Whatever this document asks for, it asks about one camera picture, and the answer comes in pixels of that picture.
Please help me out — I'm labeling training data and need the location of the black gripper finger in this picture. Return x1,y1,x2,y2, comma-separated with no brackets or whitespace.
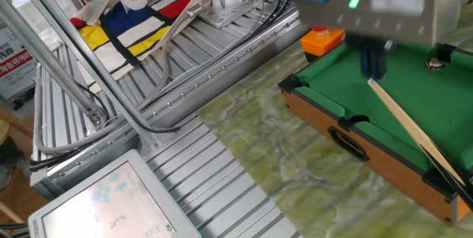
372,39,395,81
345,33,375,79

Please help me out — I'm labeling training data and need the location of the silver Schunk gripper body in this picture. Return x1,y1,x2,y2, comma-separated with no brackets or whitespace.
290,0,465,47

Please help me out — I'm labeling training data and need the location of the wooden pool cue black butt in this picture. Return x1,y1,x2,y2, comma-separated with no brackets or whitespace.
367,78,473,211

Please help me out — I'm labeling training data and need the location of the mini green felt pool table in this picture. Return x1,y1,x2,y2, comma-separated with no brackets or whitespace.
277,41,473,228

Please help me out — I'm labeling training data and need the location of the orange box red push button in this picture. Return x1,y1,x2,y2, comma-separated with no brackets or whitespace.
300,25,347,64

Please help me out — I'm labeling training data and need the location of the silver robot mounting plate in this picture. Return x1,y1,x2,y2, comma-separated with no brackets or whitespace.
197,0,282,29

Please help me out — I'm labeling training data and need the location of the colour block cloth bag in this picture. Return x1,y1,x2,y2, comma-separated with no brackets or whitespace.
69,0,212,82

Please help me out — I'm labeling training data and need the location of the white teach pendant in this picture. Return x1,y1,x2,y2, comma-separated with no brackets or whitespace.
27,149,203,238

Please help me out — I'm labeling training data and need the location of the white sign red text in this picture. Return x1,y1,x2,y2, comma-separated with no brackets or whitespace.
0,18,38,101

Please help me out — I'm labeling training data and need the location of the person in dark clothes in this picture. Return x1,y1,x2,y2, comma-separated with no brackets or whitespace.
0,136,27,191

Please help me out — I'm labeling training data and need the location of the black cable bundle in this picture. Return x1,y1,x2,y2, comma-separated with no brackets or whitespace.
29,0,293,172

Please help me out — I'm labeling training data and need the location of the grey aluminium rail beam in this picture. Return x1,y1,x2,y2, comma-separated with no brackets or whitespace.
29,0,315,200

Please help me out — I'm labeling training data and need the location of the grey flexible hose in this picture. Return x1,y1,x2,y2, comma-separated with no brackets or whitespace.
33,0,214,154

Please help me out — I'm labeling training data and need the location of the aluminium frame post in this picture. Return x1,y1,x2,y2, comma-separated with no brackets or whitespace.
5,0,166,152

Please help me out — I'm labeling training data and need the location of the aluminium frame brace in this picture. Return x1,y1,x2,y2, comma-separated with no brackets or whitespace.
0,0,110,128

